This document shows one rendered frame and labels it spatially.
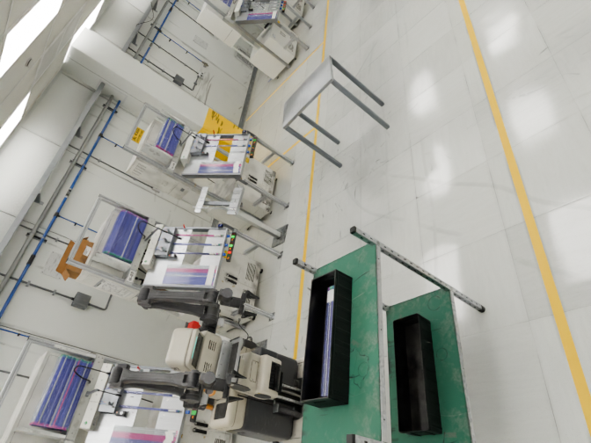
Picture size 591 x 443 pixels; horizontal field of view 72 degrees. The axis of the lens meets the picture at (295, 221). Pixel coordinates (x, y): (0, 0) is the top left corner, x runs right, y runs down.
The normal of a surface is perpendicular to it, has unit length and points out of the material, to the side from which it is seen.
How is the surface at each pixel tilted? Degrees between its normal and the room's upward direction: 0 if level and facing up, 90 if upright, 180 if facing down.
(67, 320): 90
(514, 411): 0
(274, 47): 90
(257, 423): 90
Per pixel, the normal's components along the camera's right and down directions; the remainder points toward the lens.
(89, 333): 0.64, -0.41
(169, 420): -0.06, -0.60
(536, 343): -0.76, -0.44
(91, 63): -0.09, 0.80
